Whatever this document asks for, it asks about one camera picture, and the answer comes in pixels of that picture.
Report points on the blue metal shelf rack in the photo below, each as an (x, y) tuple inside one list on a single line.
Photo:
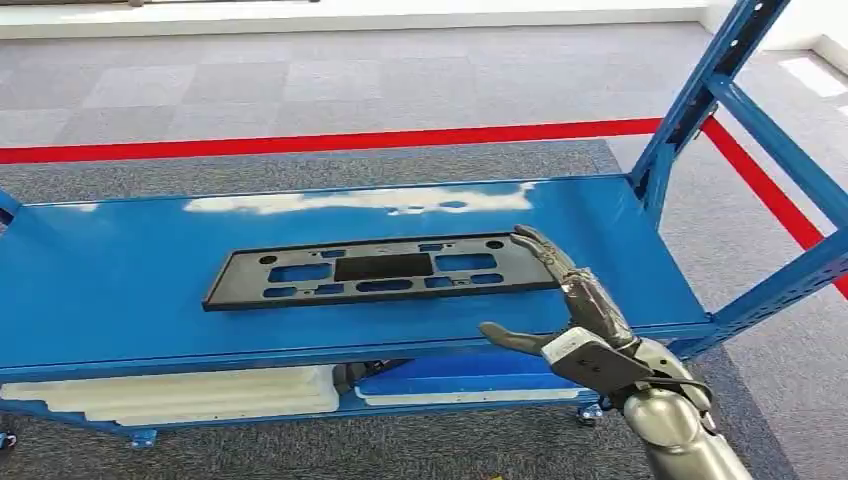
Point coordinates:
[(132, 298)]

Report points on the long black plastic part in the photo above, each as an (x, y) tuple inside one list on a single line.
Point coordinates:
[(354, 374)]

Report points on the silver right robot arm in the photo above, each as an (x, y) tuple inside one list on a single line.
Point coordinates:
[(669, 424)]

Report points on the rack caster wheel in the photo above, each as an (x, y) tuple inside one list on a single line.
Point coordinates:
[(144, 439), (589, 415)]

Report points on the white ribbed plastic tray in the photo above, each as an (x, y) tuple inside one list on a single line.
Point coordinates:
[(199, 394)]

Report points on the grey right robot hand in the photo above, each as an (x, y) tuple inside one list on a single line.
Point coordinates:
[(593, 301)]

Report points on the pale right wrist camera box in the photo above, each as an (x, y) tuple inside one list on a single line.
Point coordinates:
[(590, 361)]

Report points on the black perforated plastic panel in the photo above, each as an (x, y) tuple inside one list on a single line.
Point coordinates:
[(245, 291)]

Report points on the blue plastic crate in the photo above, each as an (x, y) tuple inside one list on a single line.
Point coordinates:
[(464, 371)]

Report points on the red floor tape strip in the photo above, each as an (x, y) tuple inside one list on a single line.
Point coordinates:
[(331, 142), (775, 199)]

